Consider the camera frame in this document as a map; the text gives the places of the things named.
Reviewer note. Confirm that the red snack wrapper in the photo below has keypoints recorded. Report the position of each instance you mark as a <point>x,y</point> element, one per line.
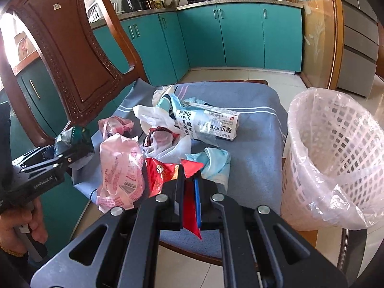
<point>160,173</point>

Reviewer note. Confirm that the teal lower kitchen cabinets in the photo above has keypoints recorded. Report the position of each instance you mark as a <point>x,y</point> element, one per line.
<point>224,35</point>

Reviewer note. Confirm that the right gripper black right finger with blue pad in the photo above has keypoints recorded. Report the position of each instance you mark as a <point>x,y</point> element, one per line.
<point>258,248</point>

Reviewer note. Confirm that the large pink plastic bag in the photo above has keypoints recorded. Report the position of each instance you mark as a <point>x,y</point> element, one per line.
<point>121,160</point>

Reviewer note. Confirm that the white plastic bag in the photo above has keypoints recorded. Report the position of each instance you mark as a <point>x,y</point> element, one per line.
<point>151,117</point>

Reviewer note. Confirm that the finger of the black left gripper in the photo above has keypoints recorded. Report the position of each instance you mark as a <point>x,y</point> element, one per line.
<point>36,158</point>
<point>57,161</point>

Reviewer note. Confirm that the blue striped seat cloth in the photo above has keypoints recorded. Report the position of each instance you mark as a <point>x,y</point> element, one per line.
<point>256,152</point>

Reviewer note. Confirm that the black air fryer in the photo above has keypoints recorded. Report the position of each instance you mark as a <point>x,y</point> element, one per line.
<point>134,5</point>

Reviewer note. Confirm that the person's left hand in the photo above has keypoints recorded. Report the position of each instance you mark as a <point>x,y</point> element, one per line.
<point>18,216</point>

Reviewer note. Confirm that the light blue crumpled wrapper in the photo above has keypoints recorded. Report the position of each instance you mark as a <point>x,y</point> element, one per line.
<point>216,165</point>

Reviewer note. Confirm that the grey multi-door refrigerator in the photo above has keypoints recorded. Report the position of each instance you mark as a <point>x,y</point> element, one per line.
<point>361,45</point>

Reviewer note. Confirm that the white lattice trash basket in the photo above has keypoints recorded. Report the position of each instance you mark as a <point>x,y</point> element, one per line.
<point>327,167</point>

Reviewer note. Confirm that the red-rimmed clear cup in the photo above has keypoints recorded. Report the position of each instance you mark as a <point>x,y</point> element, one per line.
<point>158,141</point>

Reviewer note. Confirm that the green foil wrapper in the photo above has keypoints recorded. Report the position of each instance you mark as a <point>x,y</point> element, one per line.
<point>75,147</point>

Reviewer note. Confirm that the white dish rack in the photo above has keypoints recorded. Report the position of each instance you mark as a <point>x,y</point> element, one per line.
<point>94,12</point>

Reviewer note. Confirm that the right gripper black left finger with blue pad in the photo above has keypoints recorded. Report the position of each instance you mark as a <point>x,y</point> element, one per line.
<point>119,249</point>

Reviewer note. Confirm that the brown wooden chair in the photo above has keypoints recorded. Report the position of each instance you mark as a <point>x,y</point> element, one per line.
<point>86,80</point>

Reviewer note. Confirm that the wood-framed glass sliding door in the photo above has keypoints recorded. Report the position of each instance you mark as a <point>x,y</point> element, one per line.
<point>323,42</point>

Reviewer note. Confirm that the light blue printed package bag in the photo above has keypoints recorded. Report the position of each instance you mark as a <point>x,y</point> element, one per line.
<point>200,120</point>

